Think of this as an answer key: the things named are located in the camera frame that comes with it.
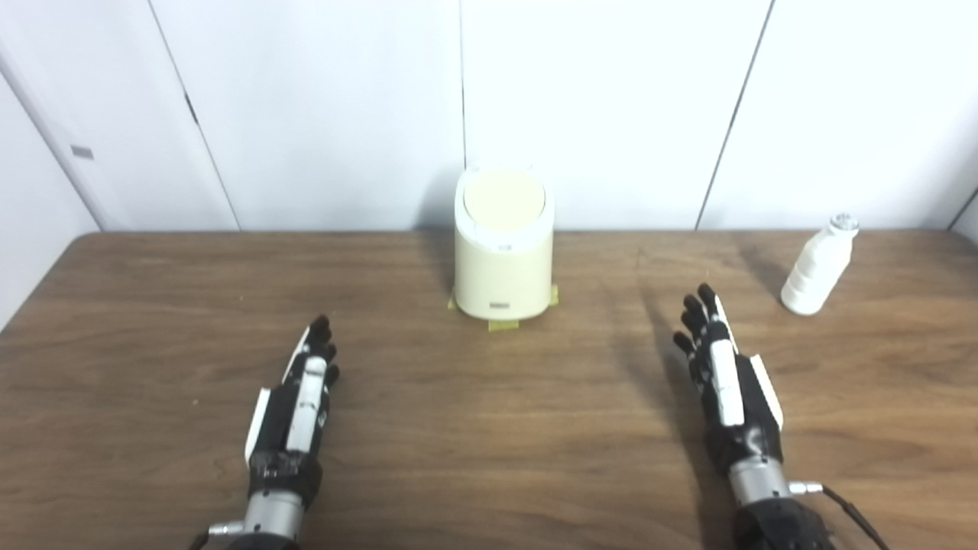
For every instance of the black wall panel hinge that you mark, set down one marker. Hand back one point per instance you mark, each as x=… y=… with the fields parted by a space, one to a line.
x=191 y=108

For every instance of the cream round bin lid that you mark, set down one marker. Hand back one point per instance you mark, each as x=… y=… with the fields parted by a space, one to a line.
x=504 y=200

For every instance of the small white plastic bottle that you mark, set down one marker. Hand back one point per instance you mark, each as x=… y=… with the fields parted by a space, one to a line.
x=817 y=267

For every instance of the cream-colored bin body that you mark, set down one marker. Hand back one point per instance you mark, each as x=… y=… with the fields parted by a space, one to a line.
x=504 y=267

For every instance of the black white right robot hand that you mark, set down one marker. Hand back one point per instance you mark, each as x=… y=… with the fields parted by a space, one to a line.
x=737 y=397

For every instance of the small grey wall label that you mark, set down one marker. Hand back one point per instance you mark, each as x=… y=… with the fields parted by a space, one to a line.
x=82 y=152

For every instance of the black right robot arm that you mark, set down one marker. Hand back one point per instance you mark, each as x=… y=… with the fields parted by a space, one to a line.
x=772 y=512

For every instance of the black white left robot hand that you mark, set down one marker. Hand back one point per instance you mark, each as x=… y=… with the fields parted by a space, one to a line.
x=286 y=428

